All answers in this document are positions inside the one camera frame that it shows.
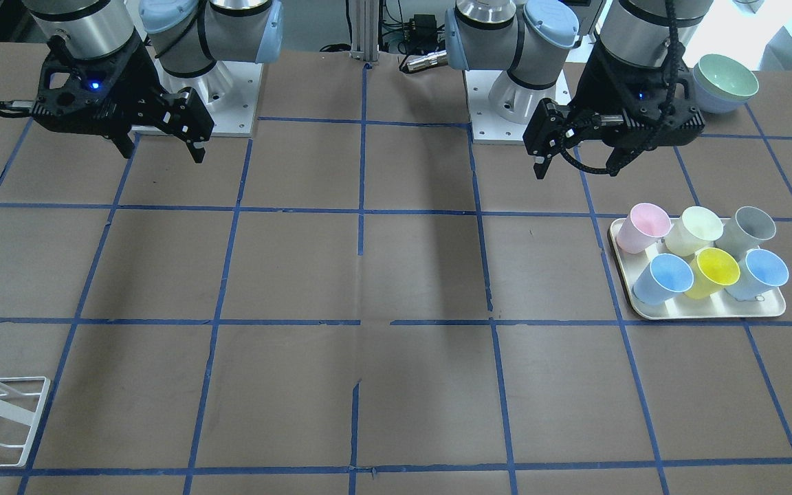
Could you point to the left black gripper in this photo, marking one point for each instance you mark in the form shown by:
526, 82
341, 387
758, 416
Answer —
597, 86

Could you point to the light blue plastic cup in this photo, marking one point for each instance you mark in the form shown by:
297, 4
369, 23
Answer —
760, 271

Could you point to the pale green plastic cup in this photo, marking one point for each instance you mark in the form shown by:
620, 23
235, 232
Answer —
695, 229

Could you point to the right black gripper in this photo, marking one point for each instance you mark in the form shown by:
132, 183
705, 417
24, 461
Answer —
131, 82

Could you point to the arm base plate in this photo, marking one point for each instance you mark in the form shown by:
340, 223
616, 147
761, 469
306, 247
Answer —
499, 117
230, 92

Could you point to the stacked green blue bowls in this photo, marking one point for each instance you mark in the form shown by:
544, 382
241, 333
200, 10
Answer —
723, 84

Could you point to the pink plastic cup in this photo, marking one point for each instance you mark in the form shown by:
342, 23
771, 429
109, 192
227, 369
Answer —
645, 224

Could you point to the cream plastic tray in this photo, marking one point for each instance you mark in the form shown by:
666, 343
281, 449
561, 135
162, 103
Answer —
720, 305

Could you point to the grey plastic cup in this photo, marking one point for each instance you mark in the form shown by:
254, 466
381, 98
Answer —
746, 230

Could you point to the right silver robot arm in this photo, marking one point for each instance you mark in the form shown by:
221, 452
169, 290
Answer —
187, 37

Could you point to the yellow plastic cup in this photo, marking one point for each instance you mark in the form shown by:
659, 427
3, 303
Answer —
713, 270

